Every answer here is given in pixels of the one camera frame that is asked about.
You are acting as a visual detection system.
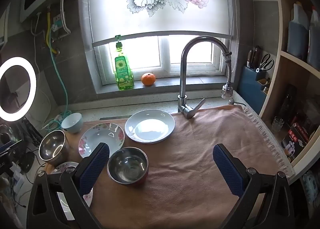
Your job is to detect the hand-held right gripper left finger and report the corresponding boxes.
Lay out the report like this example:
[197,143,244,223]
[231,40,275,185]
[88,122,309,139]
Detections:
[26,142,110,229]

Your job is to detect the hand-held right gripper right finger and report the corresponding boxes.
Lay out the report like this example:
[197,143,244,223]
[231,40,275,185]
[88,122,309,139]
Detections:
[213,144,297,229]

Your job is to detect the light blue bowl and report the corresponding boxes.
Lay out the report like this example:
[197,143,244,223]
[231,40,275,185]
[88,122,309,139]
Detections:
[61,112,83,134]

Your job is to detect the white plate grey leaf print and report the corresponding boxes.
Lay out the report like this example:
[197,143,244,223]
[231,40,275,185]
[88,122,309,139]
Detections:
[125,117,173,144]

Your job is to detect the plain white plate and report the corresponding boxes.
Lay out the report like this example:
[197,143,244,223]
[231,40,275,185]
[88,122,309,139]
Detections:
[126,109,175,142]

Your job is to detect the pink floral plate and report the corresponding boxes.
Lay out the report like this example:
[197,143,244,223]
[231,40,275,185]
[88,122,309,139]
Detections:
[51,162,94,221]
[78,123,125,159]

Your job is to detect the steel bowl red outside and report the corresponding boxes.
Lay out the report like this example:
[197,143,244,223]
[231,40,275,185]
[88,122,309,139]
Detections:
[107,147,149,186]

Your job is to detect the black tripod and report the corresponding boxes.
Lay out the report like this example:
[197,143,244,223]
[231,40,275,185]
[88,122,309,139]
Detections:
[22,117,44,145]

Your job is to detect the peach towel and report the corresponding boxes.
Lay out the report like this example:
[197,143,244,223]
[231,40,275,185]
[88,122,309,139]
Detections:
[82,105,288,229]

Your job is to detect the steel sink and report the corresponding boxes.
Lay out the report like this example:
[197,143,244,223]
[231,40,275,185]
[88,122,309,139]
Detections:
[99,116,132,121]

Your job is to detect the round teal power strip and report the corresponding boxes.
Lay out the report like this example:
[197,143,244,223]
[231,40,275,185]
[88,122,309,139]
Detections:
[54,112,72,122]

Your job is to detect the small clear glass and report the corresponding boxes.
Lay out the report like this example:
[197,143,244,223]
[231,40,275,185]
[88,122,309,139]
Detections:
[271,116,284,133]

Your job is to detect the red and black box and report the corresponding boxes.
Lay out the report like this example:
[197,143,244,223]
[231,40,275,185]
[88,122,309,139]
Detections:
[280,113,315,162]

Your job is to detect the blue knife block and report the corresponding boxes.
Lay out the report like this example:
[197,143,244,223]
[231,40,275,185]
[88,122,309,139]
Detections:
[237,65,270,115]

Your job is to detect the dark glass bottle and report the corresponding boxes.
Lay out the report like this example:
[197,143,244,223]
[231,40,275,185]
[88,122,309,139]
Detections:
[282,84,298,120]

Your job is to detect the green dish soap bottle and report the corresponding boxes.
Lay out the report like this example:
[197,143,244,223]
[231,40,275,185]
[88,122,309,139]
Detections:
[114,35,135,91]

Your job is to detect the orange tangerine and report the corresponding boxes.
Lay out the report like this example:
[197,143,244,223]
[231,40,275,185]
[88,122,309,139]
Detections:
[141,72,156,86]

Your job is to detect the chrome faucet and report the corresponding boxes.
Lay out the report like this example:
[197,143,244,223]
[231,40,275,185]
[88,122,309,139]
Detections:
[177,36,234,120]

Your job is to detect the wooden shelf unit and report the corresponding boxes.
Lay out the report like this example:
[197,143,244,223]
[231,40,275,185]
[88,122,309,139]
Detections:
[257,0,320,177]

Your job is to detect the dark liquid plastic jug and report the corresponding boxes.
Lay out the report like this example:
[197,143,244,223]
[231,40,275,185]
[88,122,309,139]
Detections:
[306,7,320,71]
[286,2,309,61]

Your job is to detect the white ring light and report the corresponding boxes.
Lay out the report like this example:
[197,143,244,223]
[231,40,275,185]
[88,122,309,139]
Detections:
[0,56,37,122]

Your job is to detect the black handled scissors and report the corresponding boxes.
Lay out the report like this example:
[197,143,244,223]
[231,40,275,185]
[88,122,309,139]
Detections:
[255,53,275,73]

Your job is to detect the yellow hose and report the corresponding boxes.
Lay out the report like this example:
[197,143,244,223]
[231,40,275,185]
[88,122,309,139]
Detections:
[46,12,57,54]

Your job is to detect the white window frame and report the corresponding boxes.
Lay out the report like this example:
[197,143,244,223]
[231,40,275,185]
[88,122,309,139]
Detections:
[96,36,227,86]

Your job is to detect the braided metal hose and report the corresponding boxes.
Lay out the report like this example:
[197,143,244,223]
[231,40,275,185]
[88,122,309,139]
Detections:
[60,0,71,37]

